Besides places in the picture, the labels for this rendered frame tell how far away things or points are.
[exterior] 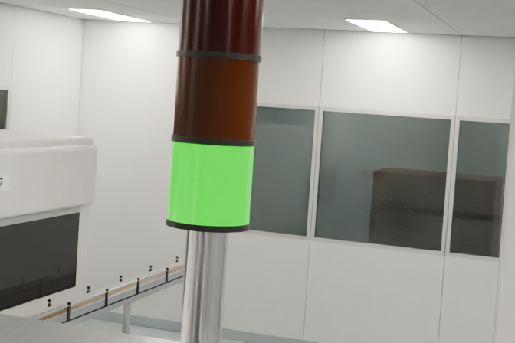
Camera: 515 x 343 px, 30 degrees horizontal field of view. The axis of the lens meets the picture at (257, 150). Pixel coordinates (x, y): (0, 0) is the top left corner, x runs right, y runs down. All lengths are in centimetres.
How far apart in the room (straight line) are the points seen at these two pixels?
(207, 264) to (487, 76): 797
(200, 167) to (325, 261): 829
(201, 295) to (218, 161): 8
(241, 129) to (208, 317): 11
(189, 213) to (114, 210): 899
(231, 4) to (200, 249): 14
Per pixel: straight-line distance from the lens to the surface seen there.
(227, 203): 55
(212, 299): 57
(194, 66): 55
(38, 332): 72
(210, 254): 57
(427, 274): 867
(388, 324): 881
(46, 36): 910
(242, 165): 56
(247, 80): 56
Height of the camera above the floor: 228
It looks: 3 degrees down
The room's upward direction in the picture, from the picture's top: 4 degrees clockwise
